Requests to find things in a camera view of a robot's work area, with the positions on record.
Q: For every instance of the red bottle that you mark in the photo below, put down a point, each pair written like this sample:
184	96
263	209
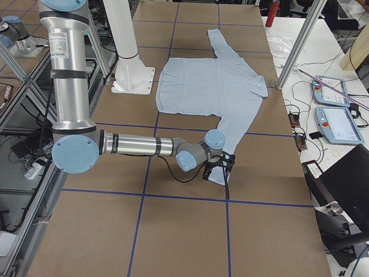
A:
273	8

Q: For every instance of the lower blue teach pendant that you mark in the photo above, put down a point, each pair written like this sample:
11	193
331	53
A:
337	125

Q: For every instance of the aluminium frame post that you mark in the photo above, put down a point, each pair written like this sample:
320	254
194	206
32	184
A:
308	25

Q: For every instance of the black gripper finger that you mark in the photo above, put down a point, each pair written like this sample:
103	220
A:
226	184
206	173

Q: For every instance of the light blue button-up shirt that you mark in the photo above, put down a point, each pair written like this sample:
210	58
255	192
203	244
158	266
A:
224	86

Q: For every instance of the blue teach pendant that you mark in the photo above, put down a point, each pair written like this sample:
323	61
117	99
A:
337	125
326	96

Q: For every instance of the wooden board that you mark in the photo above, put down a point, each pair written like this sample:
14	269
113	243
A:
357	53

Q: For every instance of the purple reacher grabber stick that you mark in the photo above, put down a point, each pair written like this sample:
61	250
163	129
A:
332	88

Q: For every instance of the aluminium lattice frame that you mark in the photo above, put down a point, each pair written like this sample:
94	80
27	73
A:
26	204

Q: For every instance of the white pedestal column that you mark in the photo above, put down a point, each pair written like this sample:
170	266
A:
131	75

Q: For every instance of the white power strip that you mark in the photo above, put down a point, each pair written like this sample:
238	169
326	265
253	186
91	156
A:
36	167

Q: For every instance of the seated person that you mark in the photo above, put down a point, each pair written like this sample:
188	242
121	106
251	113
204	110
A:
346	15

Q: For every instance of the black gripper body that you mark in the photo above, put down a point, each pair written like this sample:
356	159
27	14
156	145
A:
225	168

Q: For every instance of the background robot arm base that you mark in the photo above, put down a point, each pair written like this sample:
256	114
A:
16	38

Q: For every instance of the clear plastic bag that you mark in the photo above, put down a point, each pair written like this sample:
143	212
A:
280	45

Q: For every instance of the black labelled box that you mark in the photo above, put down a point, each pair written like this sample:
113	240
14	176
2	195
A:
312	173

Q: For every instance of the upper blue teach pendant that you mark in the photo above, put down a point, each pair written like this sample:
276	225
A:
326	96

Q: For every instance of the black laptop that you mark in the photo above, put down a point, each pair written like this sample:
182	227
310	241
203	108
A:
347	182

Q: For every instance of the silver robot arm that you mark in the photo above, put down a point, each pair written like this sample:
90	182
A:
78	142

